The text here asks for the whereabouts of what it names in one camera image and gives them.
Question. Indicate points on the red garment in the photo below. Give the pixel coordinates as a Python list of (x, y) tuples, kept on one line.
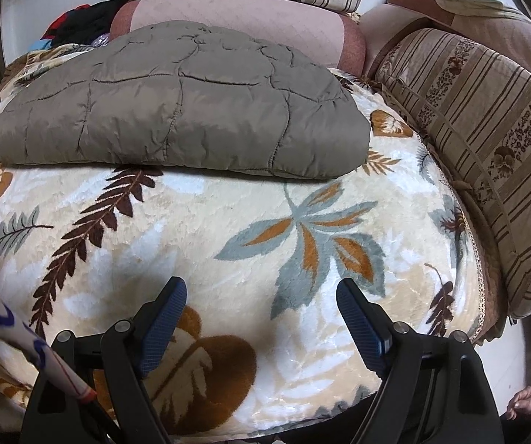
[(66, 16)]

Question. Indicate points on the pink bolster cushion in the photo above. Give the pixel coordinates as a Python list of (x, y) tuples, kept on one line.
[(265, 23)]

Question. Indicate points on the light blue cloth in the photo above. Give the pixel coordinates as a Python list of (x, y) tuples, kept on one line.
[(39, 45)]

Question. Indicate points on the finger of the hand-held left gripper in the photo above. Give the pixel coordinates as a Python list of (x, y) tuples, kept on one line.
[(362, 328), (163, 323)]

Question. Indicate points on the black garment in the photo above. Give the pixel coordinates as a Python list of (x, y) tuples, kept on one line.
[(92, 21)]

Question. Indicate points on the leaf printed blanket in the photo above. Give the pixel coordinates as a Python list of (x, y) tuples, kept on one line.
[(228, 222)]

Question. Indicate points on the brown pink cushion right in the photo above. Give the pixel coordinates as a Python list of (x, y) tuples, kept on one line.
[(501, 32)]

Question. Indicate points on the olive quilted jacket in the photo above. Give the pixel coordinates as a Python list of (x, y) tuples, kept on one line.
[(177, 101)]

